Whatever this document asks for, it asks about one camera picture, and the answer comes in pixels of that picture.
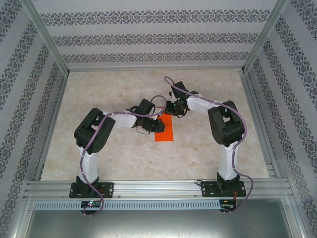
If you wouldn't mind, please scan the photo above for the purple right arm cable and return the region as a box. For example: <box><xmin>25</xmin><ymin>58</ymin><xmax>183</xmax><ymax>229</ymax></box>
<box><xmin>163</xmin><ymin>76</ymin><xmax>254</xmax><ymax>214</ymax></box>

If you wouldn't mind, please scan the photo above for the left controller board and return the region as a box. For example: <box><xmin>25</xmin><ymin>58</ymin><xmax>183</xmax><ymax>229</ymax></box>
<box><xmin>81</xmin><ymin>201</ymin><xmax>103</xmax><ymax>209</ymax></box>

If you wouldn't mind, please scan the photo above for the slotted grey cable duct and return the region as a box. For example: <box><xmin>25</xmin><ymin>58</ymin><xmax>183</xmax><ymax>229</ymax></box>
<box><xmin>33</xmin><ymin>201</ymin><xmax>221</xmax><ymax>210</ymax></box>

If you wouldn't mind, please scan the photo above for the aluminium back rail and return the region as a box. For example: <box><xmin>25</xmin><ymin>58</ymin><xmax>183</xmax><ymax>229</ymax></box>
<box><xmin>68</xmin><ymin>65</ymin><xmax>245</xmax><ymax>72</ymax></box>

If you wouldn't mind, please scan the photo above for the aluminium side rail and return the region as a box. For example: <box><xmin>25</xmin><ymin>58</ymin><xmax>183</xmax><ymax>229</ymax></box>
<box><xmin>34</xmin><ymin>73</ymin><xmax>69</xmax><ymax>181</ymax></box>
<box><xmin>239</xmin><ymin>71</ymin><xmax>282</xmax><ymax>179</ymax></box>

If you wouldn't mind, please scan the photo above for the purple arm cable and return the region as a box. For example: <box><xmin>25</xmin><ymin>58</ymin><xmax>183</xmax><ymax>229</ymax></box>
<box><xmin>80</xmin><ymin>95</ymin><xmax>167</xmax><ymax>218</ymax></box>
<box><xmin>163</xmin><ymin>76</ymin><xmax>254</xmax><ymax>214</ymax></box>

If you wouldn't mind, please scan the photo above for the aluminium mounting rail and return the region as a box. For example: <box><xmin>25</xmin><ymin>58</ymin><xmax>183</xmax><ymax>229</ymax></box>
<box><xmin>23</xmin><ymin>180</ymin><xmax>290</xmax><ymax>199</ymax></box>

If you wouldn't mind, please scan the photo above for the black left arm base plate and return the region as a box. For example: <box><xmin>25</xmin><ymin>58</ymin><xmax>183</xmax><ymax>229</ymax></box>
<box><xmin>69</xmin><ymin>182</ymin><xmax>114</xmax><ymax>199</ymax></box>

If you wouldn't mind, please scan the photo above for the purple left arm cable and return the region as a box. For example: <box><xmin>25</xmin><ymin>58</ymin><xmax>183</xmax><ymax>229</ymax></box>
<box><xmin>80</xmin><ymin>95</ymin><xmax>167</xmax><ymax>218</ymax></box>

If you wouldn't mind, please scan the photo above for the aluminium frame post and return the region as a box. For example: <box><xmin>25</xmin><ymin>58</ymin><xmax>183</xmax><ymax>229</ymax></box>
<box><xmin>23</xmin><ymin>0</ymin><xmax>69</xmax><ymax>74</ymax></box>
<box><xmin>243</xmin><ymin>0</ymin><xmax>290</xmax><ymax>73</ymax></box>

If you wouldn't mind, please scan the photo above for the thin black left gripper cable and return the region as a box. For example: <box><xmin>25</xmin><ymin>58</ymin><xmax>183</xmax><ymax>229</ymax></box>
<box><xmin>134</xmin><ymin>125</ymin><xmax>151</xmax><ymax>136</ymax></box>

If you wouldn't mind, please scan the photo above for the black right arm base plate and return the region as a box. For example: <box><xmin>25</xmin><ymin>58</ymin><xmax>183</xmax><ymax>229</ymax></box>
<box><xmin>201</xmin><ymin>180</ymin><xmax>247</xmax><ymax>198</ymax></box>

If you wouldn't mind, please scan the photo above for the grey metal sheet panel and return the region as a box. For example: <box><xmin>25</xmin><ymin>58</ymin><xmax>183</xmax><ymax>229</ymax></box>
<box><xmin>14</xmin><ymin>198</ymin><xmax>305</xmax><ymax>238</ymax></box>

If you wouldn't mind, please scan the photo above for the orange square cloth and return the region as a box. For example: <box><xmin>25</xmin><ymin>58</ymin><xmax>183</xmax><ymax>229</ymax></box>
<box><xmin>154</xmin><ymin>114</ymin><xmax>175</xmax><ymax>142</ymax></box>

